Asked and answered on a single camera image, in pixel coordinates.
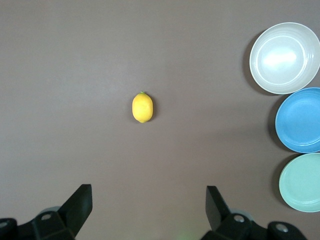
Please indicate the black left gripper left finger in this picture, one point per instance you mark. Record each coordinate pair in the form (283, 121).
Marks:
(75, 207)

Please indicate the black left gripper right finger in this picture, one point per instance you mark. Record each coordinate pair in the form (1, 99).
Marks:
(220, 212)

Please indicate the beige plate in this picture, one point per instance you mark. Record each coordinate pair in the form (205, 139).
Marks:
(285, 57)

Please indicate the blue plate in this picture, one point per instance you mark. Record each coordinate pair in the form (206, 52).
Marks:
(300, 120)

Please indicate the yellow lemon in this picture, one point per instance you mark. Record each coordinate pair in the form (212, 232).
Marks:
(142, 108)

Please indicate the light green plate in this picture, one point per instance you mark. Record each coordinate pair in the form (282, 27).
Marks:
(302, 185)

